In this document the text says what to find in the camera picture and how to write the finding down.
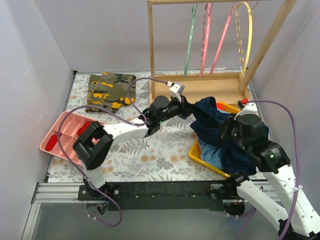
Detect pink hanger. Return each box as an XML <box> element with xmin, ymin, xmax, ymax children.
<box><xmin>199</xmin><ymin>3</ymin><xmax>213</xmax><ymax>77</ymax></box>
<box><xmin>209</xmin><ymin>3</ymin><xmax>235</xmax><ymax>75</ymax></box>

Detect green hanger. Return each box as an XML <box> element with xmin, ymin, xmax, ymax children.
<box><xmin>183</xmin><ymin>3</ymin><xmax>198</xmax><ymax>78</ymax></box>

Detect light blue shorts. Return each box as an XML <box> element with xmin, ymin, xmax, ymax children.
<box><xmin>198</xmin><ymin>139</ymin><xmax>223</xmax><ymax>170</ymax></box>

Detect red cloth in tray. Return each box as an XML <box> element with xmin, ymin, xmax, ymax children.
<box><xmin>45</xmin><ymin>134</ymin><xmax>58</xmax><ymax>152</ymax></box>
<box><xmin>77</xmin><ymin>121</ymin><xmax>92</xmax><ymax>137</ymax></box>

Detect navy blue shorts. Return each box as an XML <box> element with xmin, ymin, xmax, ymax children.
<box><xmin>190</xmin><ymin>96</ymin><xmax>257</xmax><ymax>176</ymax></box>

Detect floral table mat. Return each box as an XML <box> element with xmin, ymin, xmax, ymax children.
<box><xmin>47</xmin><ymin>69</ymin><xmax>276</xmax><ymax>183</ymax></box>

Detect orange garment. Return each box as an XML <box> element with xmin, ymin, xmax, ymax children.
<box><xmin>216</xmin><ymin>102</ymin><xmax>228</xmax><ymax>112</ymax></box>

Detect pink divided organizer tray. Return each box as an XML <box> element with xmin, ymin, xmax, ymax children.
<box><xmin>39</xmin><ymin>111</ymin><xmax>95</xmax><ymax>165</ymax></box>

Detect pink hanger left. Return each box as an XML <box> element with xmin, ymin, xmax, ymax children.
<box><xmin>199</xmin><ymin>3</ymin><xmax>213</xmax><ymax>77</ymax></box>

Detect red cloth in tray front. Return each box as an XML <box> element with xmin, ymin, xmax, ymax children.
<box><xmin>45</xmin><ymin>134</ymin><xmax>58</xmax><ymax>152</ymax></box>

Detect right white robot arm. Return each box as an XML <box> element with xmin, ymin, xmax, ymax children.
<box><xmin>219</xmin><ymin>114</ymin><xmax>320</xmax><ymax>240</ymax></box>

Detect wooden clothes rack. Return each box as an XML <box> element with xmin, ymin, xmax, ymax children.
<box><xmin>158</xmin><ymin>0</ymin><xmax>296</xmax><ymax>106</ymax></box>

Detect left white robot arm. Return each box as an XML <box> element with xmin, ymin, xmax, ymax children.
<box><xmin>73</xmin><ymin>95</ymin><xmax>194</xmax><ymax>200</ymax></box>

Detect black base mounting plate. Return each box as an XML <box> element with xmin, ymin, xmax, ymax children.
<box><xmin>77</xmin><ymin>180</ymin><xmax>246</xmax><ymax>216</ymax></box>

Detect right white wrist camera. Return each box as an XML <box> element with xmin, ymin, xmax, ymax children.
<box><xmin>234</xmin><ymin>98</ymin><xmax>258</xmax><ymax>119</ymax></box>

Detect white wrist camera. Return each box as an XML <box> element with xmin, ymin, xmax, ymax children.
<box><xmin>166</xmin><ymin>81</ymin><xmax>185</xmax><ymax>103</ymax></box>
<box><xmin>234</xmin><ymin>98</ymin><xmax>258</xmax><ymax>119</ymax></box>

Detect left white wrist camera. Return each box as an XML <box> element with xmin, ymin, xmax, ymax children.
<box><xmin>166</xmin><ymin>81</ymin><xmax>185</xmax><ymax>103</ymax></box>

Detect pink hanger right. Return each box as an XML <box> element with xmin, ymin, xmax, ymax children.
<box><xmin>209</xmin><ymin>3</ymin><xmax>235</xmax><ymax>75</ymax></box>

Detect camouflage shorts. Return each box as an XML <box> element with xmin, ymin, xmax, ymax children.
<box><xmin>86</xmin><ymin>72</ymin><xmax>136</xmax><ymax>113</ymax></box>

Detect red cloth in tray rear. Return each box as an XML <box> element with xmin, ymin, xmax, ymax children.
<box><xmin>77</xmin><ymin>121</ymin><xmax>92</xmax><ymax>137</ymax></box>

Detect yellow hanger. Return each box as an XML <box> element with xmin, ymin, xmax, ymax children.
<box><xmin>234</xmin><ymin>1</ymin><xmax>253</xmax><ymax>77</ymax></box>

